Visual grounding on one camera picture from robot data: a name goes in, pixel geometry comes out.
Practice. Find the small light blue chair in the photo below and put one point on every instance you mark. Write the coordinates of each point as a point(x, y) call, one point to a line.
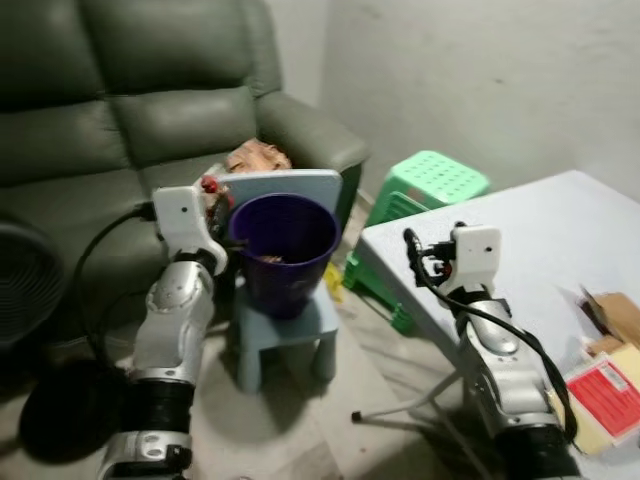
point(290, 335)

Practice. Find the yellow scrap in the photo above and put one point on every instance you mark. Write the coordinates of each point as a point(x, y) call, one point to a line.
point(334, 283)

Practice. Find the brown cardboard scrap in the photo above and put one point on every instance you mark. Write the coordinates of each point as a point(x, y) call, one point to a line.
point(618, 312)

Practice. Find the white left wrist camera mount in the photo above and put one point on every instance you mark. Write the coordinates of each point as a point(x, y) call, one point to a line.
point(180, 220)

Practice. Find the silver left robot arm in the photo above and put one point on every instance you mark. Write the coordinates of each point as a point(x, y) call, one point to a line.
point(175, 320)

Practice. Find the pink stuffed toy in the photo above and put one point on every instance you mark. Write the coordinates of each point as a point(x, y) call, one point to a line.
point(255, 157)

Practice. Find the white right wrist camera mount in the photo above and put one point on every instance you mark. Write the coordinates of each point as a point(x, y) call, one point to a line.
point(475, 255)

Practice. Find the dark green leather sofa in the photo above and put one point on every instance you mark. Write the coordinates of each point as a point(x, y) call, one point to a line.
point(130, 120)

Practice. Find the green plastic stool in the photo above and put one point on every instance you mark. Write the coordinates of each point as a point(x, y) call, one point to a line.
point(435, 178)

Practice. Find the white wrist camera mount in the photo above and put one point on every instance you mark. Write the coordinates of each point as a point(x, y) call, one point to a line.
point(180, 220)
point(475, 255)

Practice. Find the black floor fan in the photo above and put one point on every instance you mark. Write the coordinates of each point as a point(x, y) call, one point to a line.
point(25, 280)

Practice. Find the white folding table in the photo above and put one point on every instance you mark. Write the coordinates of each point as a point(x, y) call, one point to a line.
point(540, 240)

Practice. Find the yellow packet with red label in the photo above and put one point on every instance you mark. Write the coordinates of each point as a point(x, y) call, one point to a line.
point(605, 395)

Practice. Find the purple plastic rubbish bin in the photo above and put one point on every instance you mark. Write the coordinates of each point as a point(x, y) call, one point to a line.
point(285, 285)

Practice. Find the brown trash piece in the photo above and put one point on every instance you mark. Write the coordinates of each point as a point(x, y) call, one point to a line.
point(275, 260)

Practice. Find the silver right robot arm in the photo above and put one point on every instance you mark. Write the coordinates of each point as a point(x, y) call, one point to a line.
point(500, 380)

